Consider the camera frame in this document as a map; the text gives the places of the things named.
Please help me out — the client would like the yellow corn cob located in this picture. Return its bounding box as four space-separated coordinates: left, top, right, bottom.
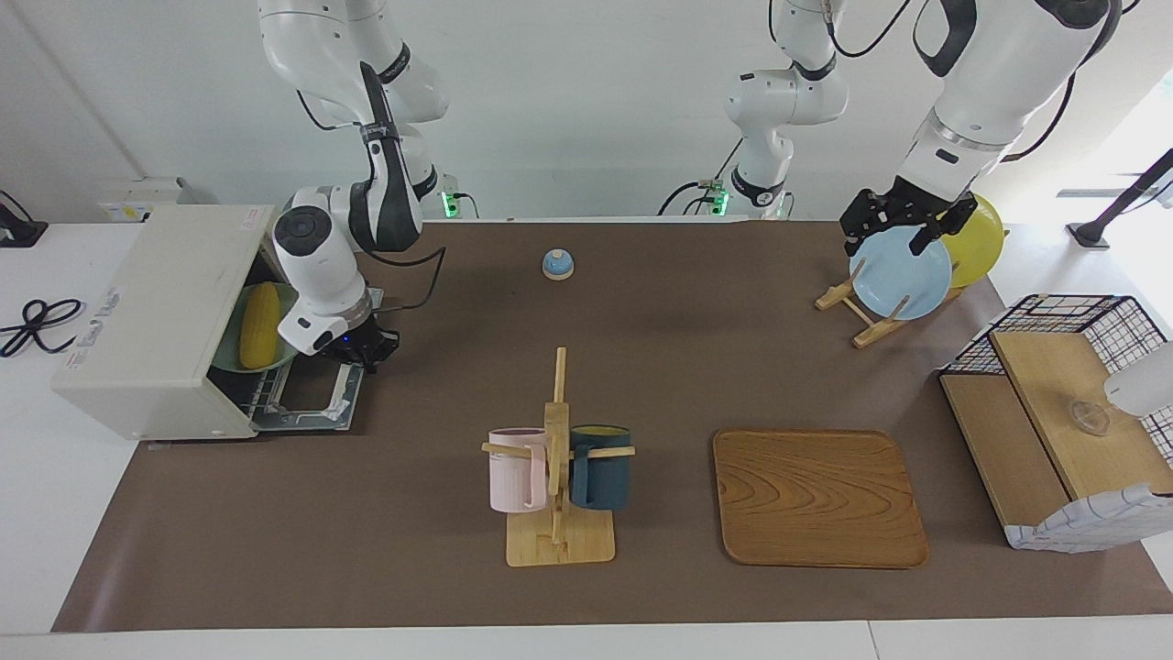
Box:
239 281 282 369

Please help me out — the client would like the pale green plate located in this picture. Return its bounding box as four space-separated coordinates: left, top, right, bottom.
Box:
213 282 303 372

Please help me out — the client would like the cream toaster oven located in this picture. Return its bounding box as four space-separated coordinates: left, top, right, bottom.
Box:
52 203 367 443

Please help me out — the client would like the light blue plate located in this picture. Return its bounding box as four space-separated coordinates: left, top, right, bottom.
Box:
849 225 954 322

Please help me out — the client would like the yellow plate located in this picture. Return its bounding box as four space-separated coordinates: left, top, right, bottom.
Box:
935 192 1006 291

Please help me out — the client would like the wooden plate rack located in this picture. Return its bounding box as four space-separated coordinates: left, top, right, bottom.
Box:
815 257 1009 349

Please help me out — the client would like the pink mug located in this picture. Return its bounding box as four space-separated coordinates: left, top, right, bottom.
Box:
488 427 549 514

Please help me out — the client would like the brown table mat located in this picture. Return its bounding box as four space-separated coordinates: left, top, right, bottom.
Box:
50 220 1173 633

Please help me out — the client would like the small clear glass cup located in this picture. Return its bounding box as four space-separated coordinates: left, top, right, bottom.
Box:
1068 399 1112 436

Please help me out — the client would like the dark teal mug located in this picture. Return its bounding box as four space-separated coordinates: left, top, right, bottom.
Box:
568 424 633 512

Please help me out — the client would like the wooden mug tree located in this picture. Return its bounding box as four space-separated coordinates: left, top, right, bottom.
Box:
481 346 636 567

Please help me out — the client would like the white rounded cylinder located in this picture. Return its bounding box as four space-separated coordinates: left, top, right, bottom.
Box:
1104 341 1173 418

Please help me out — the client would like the wooden serving tray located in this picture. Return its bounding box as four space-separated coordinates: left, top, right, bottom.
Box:
713 429 929 570

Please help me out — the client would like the white power box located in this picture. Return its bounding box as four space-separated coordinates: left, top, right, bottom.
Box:
99 177 198 224

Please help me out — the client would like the black clamp base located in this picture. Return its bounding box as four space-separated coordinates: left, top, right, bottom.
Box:
0 191 49 248

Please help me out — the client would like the black camera stand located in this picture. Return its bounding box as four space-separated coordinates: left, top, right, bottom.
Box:
1068 147 1173 250

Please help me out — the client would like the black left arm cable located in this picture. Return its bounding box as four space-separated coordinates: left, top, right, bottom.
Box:
823 0 1137 164

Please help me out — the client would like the wire basket with checked cloth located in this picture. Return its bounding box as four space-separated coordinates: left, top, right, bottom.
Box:
939 293 1173 553

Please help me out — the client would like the black coiled cable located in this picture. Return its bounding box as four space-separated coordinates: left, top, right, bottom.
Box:
0 298 83 358

